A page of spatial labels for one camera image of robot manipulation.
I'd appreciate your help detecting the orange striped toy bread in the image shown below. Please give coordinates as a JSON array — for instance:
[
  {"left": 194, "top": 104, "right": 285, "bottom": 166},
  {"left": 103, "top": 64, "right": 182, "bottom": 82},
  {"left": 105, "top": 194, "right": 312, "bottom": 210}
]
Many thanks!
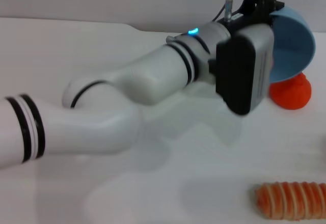
[{"left": 254, "top": 181, "right": 326, "bottom": 220}]

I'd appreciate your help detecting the left arm cable with connector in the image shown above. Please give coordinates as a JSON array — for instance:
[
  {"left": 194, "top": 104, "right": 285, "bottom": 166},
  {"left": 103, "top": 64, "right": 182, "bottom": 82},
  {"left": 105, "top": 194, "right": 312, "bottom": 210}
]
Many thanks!
[{"left": 212, "top": 0, "right": 234, "bottom": 23}]

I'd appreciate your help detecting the blue bowl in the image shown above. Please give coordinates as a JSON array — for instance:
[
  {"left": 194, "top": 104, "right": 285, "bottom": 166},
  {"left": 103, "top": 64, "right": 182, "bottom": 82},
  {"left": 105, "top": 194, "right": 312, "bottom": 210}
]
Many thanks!
[{"left": 268, "top": 6, "right": 317, "bottom": 84}]

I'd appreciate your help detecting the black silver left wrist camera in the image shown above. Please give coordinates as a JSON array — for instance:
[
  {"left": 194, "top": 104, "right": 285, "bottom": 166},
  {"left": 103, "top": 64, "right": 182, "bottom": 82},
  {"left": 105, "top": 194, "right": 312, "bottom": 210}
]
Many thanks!
[{"left": 214, "top": 26, "right": 275, "bottom": 116}]

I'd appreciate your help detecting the orange toy tangerine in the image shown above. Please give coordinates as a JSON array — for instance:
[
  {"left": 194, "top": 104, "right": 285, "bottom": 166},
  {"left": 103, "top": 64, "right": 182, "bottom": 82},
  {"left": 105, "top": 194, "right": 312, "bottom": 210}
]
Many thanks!
[{"left": 269, "top": 72, "right": 312, "bottom": 110}]

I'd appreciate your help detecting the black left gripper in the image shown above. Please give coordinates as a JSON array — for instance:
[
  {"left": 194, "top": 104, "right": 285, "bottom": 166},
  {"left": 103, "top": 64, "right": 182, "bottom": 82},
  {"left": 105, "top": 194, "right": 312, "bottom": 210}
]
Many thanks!
[{"left": 224, "top": 0, "right": 285, "bottom": 36}]

